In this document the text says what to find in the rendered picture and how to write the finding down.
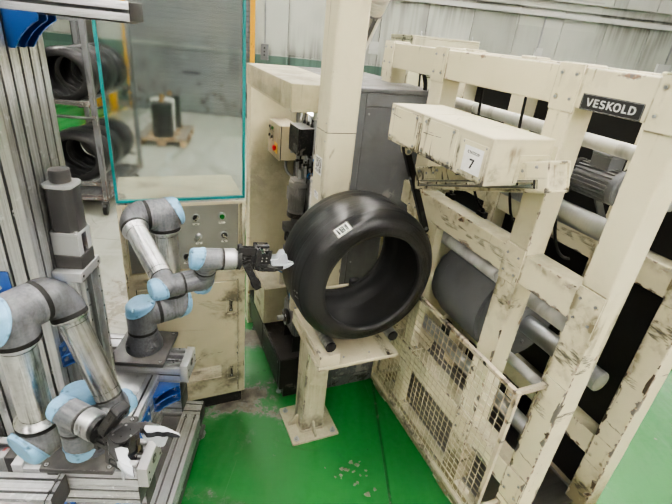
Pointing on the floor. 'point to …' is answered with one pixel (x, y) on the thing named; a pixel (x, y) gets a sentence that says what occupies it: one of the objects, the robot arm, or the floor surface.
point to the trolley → (65, 94)
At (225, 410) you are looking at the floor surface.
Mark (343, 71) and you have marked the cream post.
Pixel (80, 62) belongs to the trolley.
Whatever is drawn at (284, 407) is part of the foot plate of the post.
